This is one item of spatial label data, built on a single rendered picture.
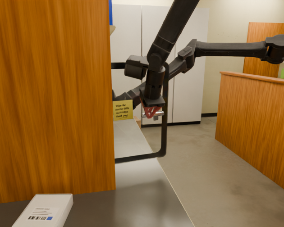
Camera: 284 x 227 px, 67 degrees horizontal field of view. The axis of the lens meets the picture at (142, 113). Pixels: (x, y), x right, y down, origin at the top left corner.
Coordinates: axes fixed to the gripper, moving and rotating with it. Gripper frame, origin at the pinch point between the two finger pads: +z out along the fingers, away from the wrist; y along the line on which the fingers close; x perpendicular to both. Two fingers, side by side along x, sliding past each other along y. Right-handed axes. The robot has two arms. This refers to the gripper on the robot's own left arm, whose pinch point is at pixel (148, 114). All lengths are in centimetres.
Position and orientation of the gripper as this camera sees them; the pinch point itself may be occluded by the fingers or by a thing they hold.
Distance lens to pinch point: 80.7
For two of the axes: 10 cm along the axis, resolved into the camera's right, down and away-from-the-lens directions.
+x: 9.6, -0.9, 2.7
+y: 2.7, 6.4, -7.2
